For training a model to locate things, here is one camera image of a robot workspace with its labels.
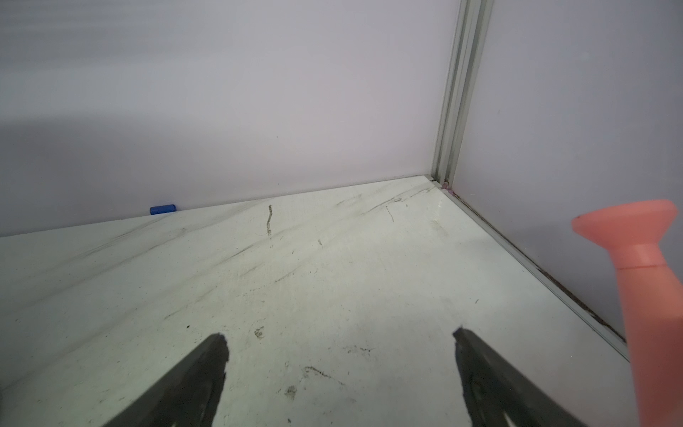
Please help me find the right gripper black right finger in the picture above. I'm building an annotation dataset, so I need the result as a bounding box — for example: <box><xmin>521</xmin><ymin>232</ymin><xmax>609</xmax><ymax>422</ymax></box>
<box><xmin>453</xmin><ymin>327</ymin><xmax>584</xmax><ymax>426</ymax></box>

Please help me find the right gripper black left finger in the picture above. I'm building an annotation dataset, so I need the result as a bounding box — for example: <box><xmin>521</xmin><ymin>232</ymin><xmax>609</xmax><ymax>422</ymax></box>
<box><xmin>107</xmin><ymin>334</ymin><xmax>229</xmax><ymax>427</ymax></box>

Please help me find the small blue clip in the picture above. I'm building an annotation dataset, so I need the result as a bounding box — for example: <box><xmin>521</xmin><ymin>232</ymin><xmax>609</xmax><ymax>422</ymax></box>
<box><xmin>149</xmin><ymin>204</ymin><xmax>177</xmax><ymax>215</ymax></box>

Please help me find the pink plastic watering can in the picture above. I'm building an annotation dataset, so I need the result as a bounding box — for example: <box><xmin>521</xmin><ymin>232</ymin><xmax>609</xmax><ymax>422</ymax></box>
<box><xmin>571</xmin><ymin>200</ymin><xmax>682</xmax><ymax>426</ymax></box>

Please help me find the aluminium frame corner post right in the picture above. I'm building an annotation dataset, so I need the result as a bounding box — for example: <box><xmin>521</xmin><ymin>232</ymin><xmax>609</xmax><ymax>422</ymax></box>
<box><xmin>430</xmin><ymin>0</ymin><xmax>494</xmax><ymax>188</ymax></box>

